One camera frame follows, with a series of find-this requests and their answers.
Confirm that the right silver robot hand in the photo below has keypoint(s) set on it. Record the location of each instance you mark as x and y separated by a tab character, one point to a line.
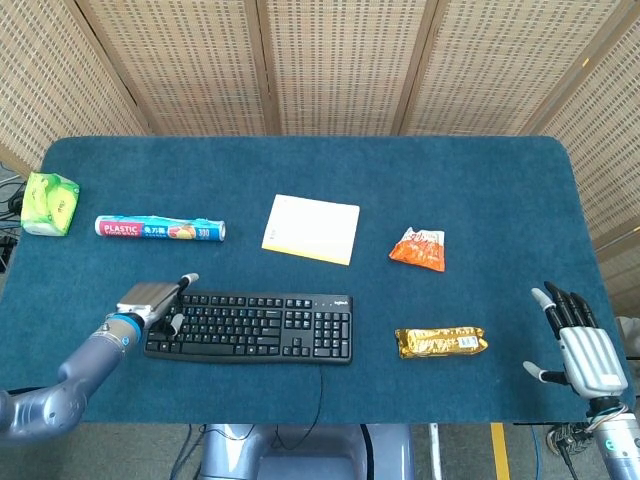
590	355

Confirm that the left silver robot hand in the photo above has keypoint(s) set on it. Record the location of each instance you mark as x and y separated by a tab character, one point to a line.
147	297

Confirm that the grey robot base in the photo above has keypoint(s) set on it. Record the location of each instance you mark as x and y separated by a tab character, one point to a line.
300	465

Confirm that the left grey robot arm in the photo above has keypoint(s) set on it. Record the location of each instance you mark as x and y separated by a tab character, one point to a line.
80	370

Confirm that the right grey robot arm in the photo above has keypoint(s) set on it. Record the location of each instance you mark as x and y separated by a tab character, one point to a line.
617	450

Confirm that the black Logitech keyboard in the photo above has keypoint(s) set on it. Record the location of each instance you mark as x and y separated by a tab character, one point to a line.
250	325

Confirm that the plastic food wrap roll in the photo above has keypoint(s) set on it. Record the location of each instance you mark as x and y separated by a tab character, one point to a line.
160	229

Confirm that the green tissue pack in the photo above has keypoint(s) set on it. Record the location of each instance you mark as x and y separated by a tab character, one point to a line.
50	205

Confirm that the gold foil snack package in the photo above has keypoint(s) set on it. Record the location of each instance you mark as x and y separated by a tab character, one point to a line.
440	342

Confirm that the white yellow notepad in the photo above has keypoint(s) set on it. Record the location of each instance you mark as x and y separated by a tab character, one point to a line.
310	230

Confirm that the white table leg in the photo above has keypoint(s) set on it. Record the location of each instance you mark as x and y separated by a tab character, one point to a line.
435	450

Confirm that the orange snack bag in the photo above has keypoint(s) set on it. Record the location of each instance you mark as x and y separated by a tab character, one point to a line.
417	252

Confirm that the blue table cloth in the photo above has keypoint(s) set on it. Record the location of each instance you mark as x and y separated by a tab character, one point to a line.
450	175

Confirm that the woven bamboo folding screen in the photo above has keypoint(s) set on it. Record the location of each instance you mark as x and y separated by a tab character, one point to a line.
340	60

